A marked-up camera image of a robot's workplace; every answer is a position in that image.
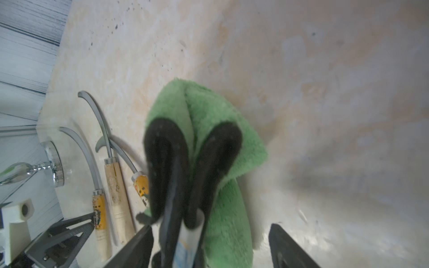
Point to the sickle with wooden handle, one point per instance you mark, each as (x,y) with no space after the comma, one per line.
(119,201)

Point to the green fluffy rag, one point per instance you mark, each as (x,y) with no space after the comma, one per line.
(197,145)

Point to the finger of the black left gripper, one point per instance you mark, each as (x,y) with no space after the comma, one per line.
(59,245)

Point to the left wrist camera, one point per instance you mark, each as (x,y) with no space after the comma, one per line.
(15,234)

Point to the chrome glass rack stand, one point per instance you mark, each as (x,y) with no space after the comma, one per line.
(23,171)

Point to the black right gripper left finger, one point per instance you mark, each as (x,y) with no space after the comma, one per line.
(136,253)

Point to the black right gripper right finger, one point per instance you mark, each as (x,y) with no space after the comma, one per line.
(286,252)

